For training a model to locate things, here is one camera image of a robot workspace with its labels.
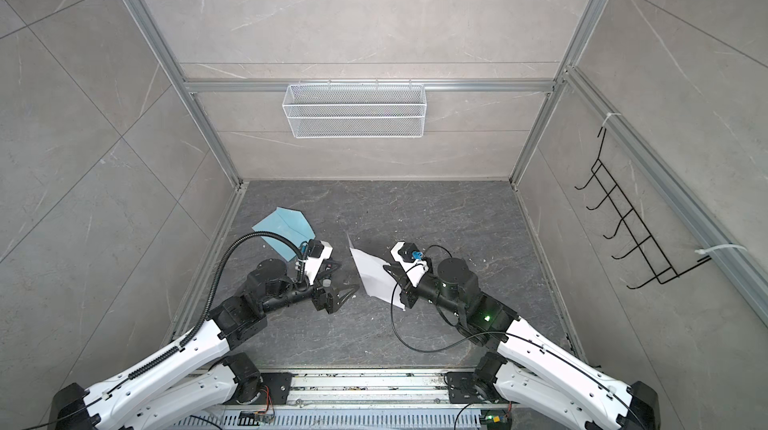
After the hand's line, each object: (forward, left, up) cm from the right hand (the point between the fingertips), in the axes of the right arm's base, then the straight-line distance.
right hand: (387, 263), depth 68 cm
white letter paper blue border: (-2, +2, -6) cm, 7 cm away
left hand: (0, +9, -2) cm, 9 cm away
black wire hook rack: (-5, -56, +6) cm, 57 cm away
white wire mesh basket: (+57, +10, +5) cm, 58 cm away
